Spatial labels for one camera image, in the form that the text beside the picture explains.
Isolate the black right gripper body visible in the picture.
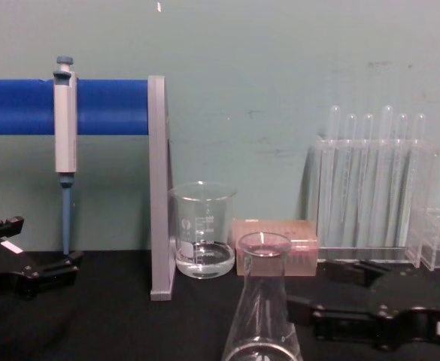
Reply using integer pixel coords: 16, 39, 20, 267
368, 268, 440, 353

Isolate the pink pipette tip box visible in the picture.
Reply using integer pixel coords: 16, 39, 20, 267
231, 218, 319, 278

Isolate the clear acrylic test tube rack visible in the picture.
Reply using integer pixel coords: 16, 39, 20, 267
305, 138, 440, 268

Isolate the glass conical flask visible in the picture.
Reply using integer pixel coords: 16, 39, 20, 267
220, 232, 305, 361

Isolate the black table cloth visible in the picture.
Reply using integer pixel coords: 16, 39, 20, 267
0, 247, 440, 361

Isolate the grey and blue pipette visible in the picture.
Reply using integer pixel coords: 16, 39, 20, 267
52, 56, 79, 257

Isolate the grey pipette stand upright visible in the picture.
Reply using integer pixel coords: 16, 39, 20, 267
147, 74, 177, 302

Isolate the glass beaker with water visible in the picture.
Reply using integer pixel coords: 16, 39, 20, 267
167, 180, 238, 280

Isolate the clear test tube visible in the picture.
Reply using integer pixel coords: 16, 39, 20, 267
323, 105, 342, 247
340, 113, 358, 247
357, 113, 375, 247
407, 113, 428, 247
392, 113, 411, 247
375, 105, 395, 247

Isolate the blue pipette stand bar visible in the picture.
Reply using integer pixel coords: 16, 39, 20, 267
0, 77, 150, 138

